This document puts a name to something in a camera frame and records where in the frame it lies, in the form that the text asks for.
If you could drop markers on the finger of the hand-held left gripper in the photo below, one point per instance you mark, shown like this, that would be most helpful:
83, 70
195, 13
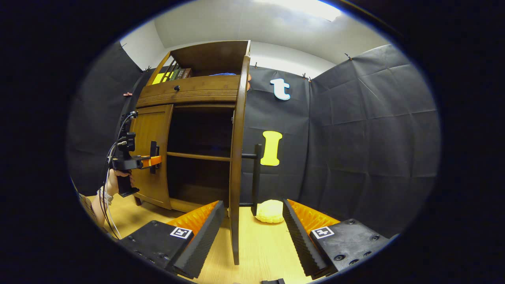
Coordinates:
152, 161

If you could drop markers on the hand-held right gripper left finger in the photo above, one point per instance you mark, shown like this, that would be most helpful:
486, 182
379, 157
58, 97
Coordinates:
205, 240

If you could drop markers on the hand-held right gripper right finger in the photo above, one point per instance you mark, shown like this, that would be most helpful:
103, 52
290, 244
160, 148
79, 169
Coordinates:
302, 240

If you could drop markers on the wooden shoe cabinet door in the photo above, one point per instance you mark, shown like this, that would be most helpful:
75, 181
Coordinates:
235, 177
152, 130

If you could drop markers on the wooden double-door shoe cabinet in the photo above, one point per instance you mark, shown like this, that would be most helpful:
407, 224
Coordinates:
209, 59

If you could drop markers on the wooden cabinet shelf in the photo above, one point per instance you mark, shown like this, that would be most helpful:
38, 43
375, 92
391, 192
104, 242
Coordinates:
197, 156

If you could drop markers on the pale yellow foam item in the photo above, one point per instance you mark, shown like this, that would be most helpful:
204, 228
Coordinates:
270, 211

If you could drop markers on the wooden drawer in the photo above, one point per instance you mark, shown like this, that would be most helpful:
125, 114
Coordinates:
197, 90

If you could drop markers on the green book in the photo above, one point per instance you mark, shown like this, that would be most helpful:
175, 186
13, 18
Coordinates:
176, 75

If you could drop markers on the brown book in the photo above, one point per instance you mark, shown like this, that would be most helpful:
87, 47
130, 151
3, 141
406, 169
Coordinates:
183, 74
188, 73

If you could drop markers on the blue cloth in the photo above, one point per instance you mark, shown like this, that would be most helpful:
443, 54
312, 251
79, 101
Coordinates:
223, 74

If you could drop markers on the black backdrop cloth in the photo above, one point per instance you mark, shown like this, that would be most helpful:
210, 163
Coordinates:
355, 138

